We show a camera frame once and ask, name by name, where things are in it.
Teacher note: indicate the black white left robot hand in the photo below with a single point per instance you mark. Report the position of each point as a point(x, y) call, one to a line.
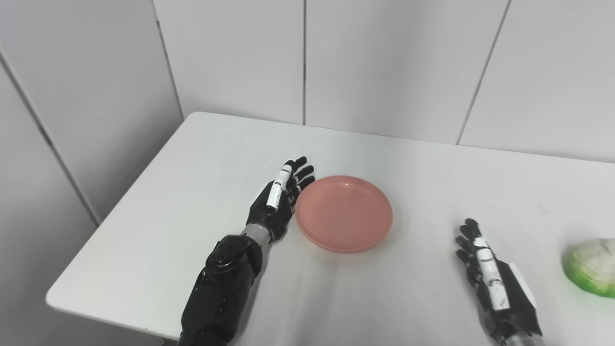
point(266, 218)

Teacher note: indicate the pink round plate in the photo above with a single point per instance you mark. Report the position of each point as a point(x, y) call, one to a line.
point(343, 214)

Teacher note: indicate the green white cabbage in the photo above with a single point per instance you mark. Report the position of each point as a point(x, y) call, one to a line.
point(591, 269)

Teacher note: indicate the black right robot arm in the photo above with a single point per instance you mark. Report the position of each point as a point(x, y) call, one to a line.
point(523, 341)

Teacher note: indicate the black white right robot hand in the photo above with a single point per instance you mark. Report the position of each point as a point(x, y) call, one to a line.
point(516, 307)

